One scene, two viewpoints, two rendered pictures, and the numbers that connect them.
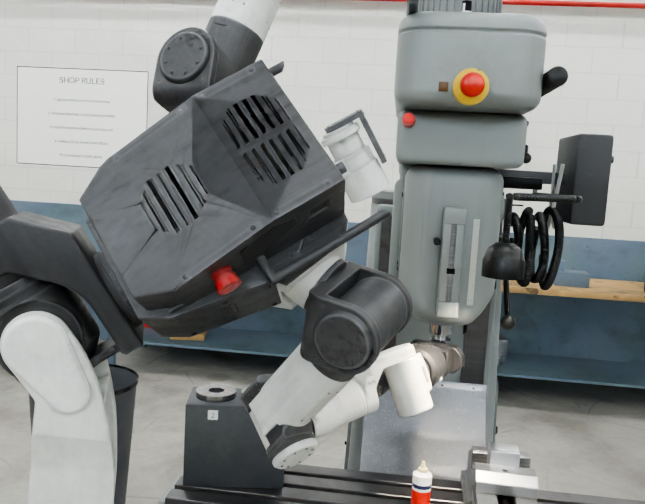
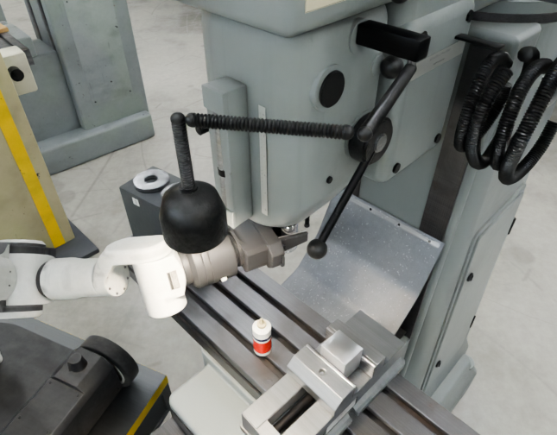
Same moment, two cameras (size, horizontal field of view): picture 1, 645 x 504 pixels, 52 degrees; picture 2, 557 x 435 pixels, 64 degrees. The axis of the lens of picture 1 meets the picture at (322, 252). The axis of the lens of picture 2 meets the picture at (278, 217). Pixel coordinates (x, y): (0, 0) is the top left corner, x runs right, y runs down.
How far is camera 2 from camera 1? 1.12 m
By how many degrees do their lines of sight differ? 48
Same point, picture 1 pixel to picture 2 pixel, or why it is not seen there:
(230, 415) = (146, 207)
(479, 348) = (445, 205)
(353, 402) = (80, 286)
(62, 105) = not seen: outside the picture
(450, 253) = (216, 150)
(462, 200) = (243, 71)
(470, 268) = (261, 171)
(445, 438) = (381, 274)
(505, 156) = (260, 12)
